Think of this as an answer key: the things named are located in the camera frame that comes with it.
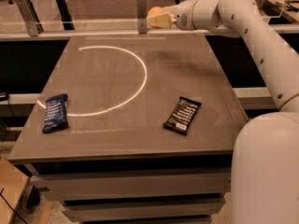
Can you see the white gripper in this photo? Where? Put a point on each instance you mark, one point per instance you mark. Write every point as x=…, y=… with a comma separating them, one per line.
x=183, y=16

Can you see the orange fruit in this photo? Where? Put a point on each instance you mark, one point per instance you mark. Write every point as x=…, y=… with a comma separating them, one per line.
x=155, y=11

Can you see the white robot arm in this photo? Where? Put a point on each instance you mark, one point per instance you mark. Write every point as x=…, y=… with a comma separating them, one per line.
x=265, y=162

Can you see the black rxbar chocolate wrapper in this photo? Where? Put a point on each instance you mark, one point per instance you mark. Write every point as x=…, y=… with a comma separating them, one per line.
x=182, y=115

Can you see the blue rxbar blueberry wrapper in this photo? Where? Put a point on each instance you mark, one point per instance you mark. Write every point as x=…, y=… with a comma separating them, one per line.
x=55, y=113

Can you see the clear acrylic barrier panel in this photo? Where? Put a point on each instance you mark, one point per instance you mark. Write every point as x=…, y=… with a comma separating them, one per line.
x=10, y=27

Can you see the grey drawer cabinet table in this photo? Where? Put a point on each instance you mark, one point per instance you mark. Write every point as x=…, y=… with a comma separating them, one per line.
x=115, y=163

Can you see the wooden board at left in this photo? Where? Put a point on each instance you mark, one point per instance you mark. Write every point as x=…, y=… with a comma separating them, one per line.
x=13, y=183

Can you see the black caster wheel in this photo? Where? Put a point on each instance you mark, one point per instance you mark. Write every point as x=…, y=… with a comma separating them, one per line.
x=33, y=199

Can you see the middle metal bracket post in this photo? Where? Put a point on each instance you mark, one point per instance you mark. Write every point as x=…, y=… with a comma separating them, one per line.
x=141, y=9

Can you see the left metal bracket post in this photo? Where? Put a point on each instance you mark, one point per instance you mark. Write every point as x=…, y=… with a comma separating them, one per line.
x=27, y=14

